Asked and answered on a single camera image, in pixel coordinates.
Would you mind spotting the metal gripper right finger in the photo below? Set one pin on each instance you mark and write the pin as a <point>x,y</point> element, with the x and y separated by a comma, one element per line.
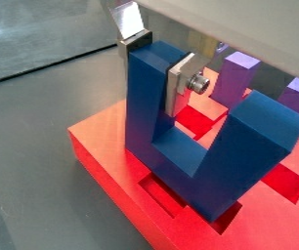
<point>185,79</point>

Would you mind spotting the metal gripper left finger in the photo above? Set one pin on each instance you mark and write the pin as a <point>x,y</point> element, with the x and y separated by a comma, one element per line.
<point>125,16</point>

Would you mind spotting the blue U-shaped block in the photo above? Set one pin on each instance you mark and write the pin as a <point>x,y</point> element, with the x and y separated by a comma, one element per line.
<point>208,176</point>

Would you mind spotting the purple U-shaped block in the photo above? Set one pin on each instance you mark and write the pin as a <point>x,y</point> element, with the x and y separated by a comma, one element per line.
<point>243,72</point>

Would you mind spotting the red slotted base block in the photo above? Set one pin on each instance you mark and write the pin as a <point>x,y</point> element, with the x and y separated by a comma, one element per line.
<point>260,223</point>

